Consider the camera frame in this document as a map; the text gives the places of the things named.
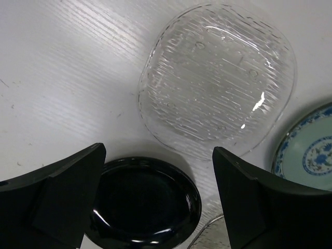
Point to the blue patterned ceramic plate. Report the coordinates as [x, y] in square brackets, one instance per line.
[304, 154]

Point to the frosted beige glass plate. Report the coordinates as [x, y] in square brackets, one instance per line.
[214, 235]

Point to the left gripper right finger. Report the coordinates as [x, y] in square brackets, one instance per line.
[262, 210]

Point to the clear ribbed glass plate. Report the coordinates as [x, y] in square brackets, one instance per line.
[217, 76]

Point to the black round plate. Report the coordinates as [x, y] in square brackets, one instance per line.
[143, 202]

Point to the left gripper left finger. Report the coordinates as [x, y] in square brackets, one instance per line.
[50, 207]

